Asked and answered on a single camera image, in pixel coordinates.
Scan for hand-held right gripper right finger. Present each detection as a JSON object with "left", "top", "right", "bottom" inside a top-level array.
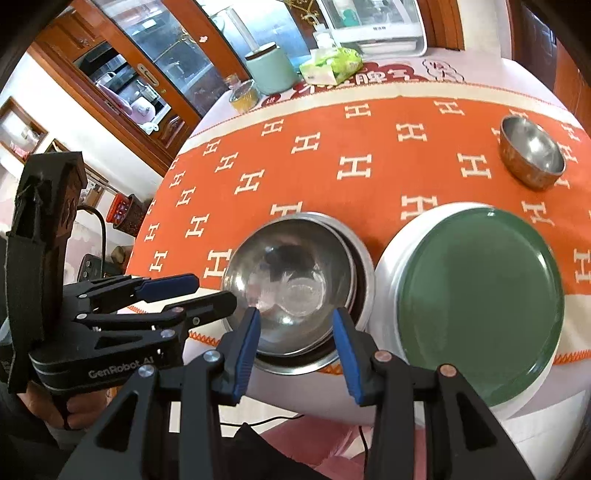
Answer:
[{"left": 332, "top": 307, "right": 536, "bottom": 480}]

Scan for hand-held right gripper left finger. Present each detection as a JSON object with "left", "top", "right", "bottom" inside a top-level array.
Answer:
[{"left": 58, "top": 306, "right": 262, "bottom": 480}]

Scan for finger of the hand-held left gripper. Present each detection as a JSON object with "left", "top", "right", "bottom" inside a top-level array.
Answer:
[
  {"left": 76, "top": 291, "right": 238, "bottom": 347},
  {"left": 62, "top": 273, "right": 200, "bottom": 315}
]

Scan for wide-rim steel bowl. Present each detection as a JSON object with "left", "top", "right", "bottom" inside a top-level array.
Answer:
[{"left": 249, "top": 211, "right": 376, "bottom": 376}]

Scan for pink-sided steel bowl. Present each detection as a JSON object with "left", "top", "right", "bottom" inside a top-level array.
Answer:
[{"left": 222, "top": 219, "right": 358, "bottom": 356}]

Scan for white plate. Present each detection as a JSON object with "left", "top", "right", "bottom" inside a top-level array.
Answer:
[{"left": 375, "top": 202, "right": 561, "bottom": 418}]

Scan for green plate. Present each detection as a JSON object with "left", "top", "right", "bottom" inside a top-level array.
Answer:
[{"left": 394, "top": 208, "right": 565, "bottom": 401}]

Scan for small steel bowl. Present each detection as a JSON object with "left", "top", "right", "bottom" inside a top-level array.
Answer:
[{"left": 498, "top": 115, "right": 566, "bottom": 191}]

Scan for person's left hand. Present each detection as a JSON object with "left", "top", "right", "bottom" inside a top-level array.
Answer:
[{"left": 25, "top": 381, "right": 114, "bottom": 432}]

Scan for dark wicker basket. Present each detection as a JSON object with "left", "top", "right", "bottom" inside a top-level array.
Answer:
[{"left": 117, "top": 196, "right": 155, "bottom": 238}]

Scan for person's pink trousers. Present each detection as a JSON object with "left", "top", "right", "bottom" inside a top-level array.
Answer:
[{"left": 259, "top": 415, "right": 384, "bottom": 480}]

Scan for red plastic box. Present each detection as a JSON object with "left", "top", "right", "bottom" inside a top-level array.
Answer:
[{"left": 107, "top": 193, "right": 134, "bottom": 222}]

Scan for person's dark clothing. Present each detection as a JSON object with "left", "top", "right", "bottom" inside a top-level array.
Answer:
[{"left": 222, "top": 425, "right": 324, "bottom": 480}]

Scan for wooden glass display cabinet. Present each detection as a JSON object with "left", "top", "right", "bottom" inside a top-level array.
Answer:
[{"left": 30, "top": 0, "right": 252, "bottom": 176}]

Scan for orange patterned table runner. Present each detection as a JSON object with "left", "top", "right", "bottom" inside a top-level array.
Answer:
[{"left": 127, "top": 82, "right": 591, "bottom": 370}]

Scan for white pink rice cooker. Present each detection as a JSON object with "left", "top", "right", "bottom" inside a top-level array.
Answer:
[{"left": 130, "top": 95, "right": 158, "bottom": 123}]

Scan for yellow tin can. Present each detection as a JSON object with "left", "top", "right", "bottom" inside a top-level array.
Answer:
[{"left": 229, "top": 79, "right": 260, "bottom": 114}]

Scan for mint green canister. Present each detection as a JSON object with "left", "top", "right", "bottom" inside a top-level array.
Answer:
[{"left": 244, "top": 42, "right": 298, "bottom": 96}]

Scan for white paper roll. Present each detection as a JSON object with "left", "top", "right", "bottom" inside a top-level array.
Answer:
[{"left": 224, "top": 7, "right": 259, "bottom": 51}]

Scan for green tissue pack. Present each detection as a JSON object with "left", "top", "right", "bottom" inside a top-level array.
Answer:
[{"left": 299, "top": 46, "right": 363, "bottom": 86}]

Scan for glass sliding door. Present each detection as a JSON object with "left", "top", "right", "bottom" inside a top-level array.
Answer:
[{"left": 198, "top": 0, "right": 462, "bottom": 51}]

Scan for white pill bottle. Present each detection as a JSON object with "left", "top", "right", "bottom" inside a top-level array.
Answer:
[{"left": 313, "top": 24, "right": 338, "bottom": 51}]

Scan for gold door ornament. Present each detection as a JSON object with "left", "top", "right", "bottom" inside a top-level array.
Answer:
[{"left": 281, "top": 0, "right": 324, "bottom": 24}]

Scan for dark wooden door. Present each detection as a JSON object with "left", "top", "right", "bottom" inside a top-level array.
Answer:
[{"left": 510, "top": 0, "right": 591, "bottom": 121}]

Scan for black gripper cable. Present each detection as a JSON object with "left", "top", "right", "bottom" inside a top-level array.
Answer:
[{"left": 74, "top": 205, "right": 108, "bottom": 280}]

